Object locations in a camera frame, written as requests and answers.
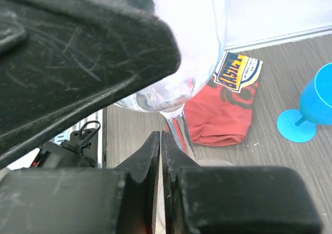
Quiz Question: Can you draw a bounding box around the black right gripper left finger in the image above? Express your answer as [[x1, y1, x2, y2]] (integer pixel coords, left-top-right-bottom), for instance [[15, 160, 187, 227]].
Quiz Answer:
[[1, 131, 160, 233]]

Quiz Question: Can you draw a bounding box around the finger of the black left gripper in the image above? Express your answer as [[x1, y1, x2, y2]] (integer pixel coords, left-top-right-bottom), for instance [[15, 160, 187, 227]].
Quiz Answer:
[[1, 0, 181, 168]]

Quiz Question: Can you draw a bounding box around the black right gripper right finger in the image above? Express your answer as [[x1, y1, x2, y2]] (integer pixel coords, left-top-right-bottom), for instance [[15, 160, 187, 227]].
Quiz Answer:
[[160, 132, 323, 233]]

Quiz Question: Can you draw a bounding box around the light blue wine glass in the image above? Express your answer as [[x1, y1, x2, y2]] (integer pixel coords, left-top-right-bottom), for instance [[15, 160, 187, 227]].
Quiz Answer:
[[276, 63, 331, 143]]

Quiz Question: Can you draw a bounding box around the clear front wine glass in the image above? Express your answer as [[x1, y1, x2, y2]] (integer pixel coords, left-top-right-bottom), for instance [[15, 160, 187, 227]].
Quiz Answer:
[[116, 0, 229, 159]]

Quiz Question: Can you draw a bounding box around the folded red t-shirt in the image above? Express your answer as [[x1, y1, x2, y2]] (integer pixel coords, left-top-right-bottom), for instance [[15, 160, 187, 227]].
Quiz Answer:
[[184, 52, 263, 147]]

